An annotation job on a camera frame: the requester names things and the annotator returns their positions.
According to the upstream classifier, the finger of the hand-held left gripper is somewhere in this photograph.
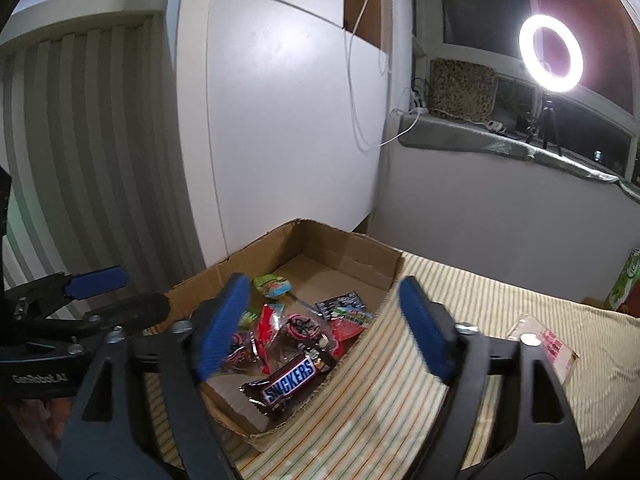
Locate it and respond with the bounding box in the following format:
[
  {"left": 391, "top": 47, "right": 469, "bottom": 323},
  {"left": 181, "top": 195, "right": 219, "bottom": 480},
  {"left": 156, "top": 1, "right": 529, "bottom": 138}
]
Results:
[
  {"left": 4, "top": 266, "right": 127, "bottom": 321},
  {"left": 45, "top": 291, "right": 171, "bottom": 341}
]

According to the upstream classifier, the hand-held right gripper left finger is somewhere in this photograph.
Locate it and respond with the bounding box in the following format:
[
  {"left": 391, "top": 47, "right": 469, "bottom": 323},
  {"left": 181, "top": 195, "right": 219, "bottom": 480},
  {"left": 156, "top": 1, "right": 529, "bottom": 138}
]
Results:
[{"left": 55, "top": 272, "right": 251, "bottom": 480}]

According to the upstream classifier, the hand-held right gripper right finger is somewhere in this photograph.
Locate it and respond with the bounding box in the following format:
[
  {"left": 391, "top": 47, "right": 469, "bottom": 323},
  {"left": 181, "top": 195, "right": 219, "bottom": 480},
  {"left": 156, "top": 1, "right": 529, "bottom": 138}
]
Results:
[{"left": 397, "top": 275, "right": 588, "bottom": 480}]

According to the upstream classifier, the dark pink-patterned snack packet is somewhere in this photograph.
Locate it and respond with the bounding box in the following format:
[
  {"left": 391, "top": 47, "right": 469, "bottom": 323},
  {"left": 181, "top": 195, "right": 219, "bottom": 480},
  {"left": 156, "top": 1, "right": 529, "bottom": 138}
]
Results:
[
  {"left": 284, "top": 311, "right": 322, "bottom": 350},
  {"left": 222, "top": 332, "right": 258, "bottom": 373}
]

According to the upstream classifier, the red snack packet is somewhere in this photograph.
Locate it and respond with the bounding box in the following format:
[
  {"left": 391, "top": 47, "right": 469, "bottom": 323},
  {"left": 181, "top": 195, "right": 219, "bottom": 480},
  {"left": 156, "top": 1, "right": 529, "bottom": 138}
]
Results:
[{"left": 252, "top": 304, "right": 286, "bottom": 361}]

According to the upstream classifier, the green lollipop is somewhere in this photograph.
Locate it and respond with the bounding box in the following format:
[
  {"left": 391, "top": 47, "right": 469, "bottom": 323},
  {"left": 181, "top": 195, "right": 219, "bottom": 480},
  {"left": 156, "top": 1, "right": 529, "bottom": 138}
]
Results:
[{"left": 252, "top": 274, "right": 323, "bottom": 313}]

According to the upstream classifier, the red jelly cup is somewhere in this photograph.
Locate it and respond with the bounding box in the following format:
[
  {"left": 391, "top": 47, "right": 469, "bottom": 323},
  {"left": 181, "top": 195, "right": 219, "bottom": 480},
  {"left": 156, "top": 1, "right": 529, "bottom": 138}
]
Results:
[{"left": 327, "top": 310, "right": 378, "bottom": 358}]

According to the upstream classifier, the large brown chocolate bar pack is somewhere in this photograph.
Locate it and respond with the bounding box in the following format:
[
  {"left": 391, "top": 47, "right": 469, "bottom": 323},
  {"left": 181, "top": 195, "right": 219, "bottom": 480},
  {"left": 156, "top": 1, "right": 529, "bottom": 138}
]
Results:
[{"left": 239, "top": 352, "right": 336, "bottom": 417}]

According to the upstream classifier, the small black snack packet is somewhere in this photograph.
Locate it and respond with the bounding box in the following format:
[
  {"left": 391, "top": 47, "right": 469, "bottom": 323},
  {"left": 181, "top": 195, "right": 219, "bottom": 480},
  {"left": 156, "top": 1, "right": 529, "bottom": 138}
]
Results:
[{"left": 316, "top": 290, "right": 366, "bottom": 320}]

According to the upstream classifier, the cardboard box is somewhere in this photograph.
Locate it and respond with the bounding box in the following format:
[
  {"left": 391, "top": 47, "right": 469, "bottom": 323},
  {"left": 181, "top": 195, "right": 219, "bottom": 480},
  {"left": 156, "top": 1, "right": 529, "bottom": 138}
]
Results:
[{"left": 145, "top": 217, "right": 405, "bottom": 453}]

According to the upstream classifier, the striped bed sheet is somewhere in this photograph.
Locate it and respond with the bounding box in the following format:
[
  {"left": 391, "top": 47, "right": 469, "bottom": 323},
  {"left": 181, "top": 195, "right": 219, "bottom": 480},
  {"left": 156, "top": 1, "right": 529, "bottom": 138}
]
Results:
[{"left": 145, "top": 252, "right": 640, "bottom": 480}]

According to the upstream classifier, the grey striped panel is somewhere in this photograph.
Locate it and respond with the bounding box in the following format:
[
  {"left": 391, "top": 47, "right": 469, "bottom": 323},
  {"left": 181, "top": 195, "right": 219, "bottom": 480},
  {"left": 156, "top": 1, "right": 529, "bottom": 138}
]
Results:
[{"left": 0, "top": 0, "right": 206, "bottom": 321}]

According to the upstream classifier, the bagged sliced bread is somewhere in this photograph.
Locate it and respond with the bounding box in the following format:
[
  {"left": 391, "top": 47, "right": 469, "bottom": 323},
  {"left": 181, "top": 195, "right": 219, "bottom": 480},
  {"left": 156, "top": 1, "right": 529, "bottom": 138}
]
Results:
[{"left": 506, "top": 312, "right": 580, "bottom": 383}]

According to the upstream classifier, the green tissue pack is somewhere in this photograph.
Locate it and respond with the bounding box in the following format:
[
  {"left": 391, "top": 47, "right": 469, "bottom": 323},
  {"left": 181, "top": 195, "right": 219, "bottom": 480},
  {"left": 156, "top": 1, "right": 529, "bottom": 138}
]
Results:
[{"left": 607, "top": 247, "right": 640, "bottom": 313}]

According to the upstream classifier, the white wardrobe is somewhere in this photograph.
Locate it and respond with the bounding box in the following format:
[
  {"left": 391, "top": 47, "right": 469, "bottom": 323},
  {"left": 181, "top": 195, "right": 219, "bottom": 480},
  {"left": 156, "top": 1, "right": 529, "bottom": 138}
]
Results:
[{"left": 175, "top": 0, "right": 396, "bottom": 271}]

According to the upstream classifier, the leopard print cushion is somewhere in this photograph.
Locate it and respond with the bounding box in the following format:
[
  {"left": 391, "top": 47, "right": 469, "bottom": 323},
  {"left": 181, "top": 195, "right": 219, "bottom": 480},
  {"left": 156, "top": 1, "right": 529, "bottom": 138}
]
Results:
[{"left": 430, "top": 58, "right": 498, "bottom": 121}]

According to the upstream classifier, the white framed window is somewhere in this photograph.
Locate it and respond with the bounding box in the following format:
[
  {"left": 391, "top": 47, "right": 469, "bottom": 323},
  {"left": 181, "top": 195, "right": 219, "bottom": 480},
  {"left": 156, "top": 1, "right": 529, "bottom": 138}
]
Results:
[{"left": 410, "top": 0, "right": 640, "bottom": 186}]

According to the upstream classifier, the white cable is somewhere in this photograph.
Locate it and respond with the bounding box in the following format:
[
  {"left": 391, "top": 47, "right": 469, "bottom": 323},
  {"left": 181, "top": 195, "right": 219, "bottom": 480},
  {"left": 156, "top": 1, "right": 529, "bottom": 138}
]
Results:
[{"left": 344, "top": 0, "right": 421, "bottom": 152}]

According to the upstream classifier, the white ring light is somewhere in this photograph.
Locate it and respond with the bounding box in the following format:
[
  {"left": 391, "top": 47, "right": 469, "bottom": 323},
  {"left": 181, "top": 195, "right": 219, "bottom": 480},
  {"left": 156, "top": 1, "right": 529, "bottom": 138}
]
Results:
[{"left": 518, "top": 13, "right": 584, "bottom": 93}]

